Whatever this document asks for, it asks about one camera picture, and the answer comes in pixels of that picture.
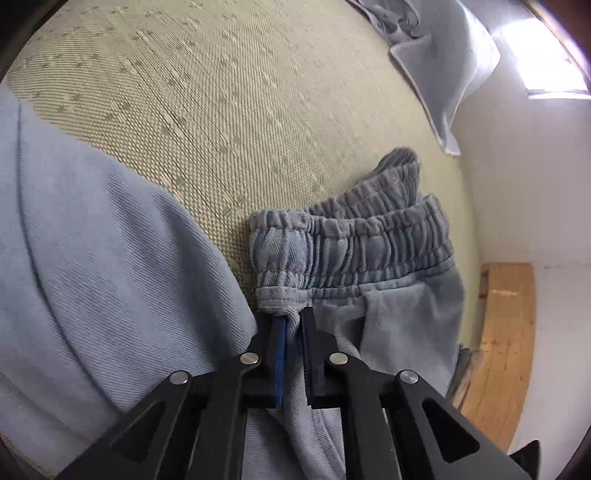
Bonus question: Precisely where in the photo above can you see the dark folded cloth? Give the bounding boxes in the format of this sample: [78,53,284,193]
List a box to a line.
[446,345,477,408]

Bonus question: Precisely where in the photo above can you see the light blue denim pants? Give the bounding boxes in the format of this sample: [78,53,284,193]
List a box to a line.
[1,90,464,479]

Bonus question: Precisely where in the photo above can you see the light blue blanket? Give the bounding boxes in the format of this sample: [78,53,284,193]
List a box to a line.
[351,1,501,156]

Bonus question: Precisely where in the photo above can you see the window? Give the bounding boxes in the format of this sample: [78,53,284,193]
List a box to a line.
[493,18,590,100]

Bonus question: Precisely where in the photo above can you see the wooden headboard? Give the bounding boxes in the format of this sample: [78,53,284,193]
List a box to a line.
[453,263,536,452]

